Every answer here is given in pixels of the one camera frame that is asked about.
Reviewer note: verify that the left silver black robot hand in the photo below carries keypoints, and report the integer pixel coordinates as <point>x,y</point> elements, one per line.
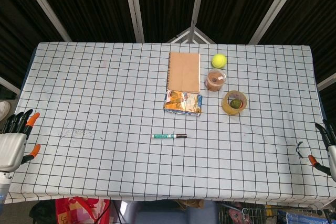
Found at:
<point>11,150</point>

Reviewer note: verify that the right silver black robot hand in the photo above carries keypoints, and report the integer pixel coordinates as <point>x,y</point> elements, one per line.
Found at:
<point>333,155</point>

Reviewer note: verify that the green white marker body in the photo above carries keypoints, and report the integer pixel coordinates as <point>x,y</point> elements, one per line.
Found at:
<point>162,136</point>

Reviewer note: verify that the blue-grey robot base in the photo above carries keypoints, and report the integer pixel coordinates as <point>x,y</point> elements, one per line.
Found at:
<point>168,214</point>

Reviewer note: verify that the black thread scrap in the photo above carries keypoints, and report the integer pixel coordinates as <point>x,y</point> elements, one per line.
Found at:
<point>299,150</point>

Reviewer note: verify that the white shoe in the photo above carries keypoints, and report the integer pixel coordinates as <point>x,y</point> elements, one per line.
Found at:
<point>4,110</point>

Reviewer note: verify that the blue plastic bag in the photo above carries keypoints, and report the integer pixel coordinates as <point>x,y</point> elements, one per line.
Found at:
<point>304,218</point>

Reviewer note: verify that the black bag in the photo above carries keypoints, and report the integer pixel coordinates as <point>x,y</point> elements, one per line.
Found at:
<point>43,213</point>

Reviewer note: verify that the red patterned shopping bag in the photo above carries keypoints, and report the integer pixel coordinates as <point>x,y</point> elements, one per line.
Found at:
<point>78,211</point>

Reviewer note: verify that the green lime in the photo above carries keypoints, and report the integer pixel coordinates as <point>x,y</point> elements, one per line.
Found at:
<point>235,103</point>

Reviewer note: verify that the white black checkered tablecloth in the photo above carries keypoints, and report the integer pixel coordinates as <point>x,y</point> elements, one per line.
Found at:
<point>105,90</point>

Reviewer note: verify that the yellow packing tape roll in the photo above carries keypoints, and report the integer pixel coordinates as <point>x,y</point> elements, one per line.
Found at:
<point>228,108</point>

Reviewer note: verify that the clear jar of rubber bands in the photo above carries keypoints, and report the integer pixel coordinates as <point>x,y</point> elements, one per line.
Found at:
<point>215,80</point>

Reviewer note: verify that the yellow tennis ball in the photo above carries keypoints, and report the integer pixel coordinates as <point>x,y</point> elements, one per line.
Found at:
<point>219,61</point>

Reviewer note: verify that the brown cardboard piece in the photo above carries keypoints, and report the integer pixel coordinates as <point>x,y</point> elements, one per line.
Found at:
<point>190,203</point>

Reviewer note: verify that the orange blue foil snack packet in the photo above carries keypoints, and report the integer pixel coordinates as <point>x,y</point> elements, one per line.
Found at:
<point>182,103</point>

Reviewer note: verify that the brown spiral notebook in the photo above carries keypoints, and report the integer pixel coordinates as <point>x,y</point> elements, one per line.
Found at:
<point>183,72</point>

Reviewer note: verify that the white metal frame post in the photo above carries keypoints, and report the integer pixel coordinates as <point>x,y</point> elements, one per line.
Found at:
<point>134,6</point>
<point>197,6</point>
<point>44,6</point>
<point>326,82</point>
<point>10,86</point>
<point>275,9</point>

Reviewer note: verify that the white triangular frame base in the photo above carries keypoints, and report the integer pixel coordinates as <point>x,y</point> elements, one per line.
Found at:
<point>179,36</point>

